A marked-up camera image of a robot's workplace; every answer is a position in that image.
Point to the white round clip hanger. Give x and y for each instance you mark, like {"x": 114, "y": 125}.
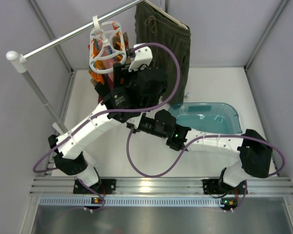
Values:
{"x": 111, "y": 35}

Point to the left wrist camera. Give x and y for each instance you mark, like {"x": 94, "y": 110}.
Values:
{"x": 142, "y": 56}

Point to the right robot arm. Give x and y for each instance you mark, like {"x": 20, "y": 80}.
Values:
{"x": 250, "y": 151}

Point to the aluminium mounting rail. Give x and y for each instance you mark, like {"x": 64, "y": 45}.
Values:
{"x": 154, "y": 192}

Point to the teal plastic basin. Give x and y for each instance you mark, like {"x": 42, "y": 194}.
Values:
{"x": 212, "y": 117}

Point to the silver clothes rail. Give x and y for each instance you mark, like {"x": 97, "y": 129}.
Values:
{"x": 48, "y": 68}

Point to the pink patterned sock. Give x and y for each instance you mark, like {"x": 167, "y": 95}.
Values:
{"x": 108, "y": 63}

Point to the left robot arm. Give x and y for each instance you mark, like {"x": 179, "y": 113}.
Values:
{"x": 134, "y": 92}

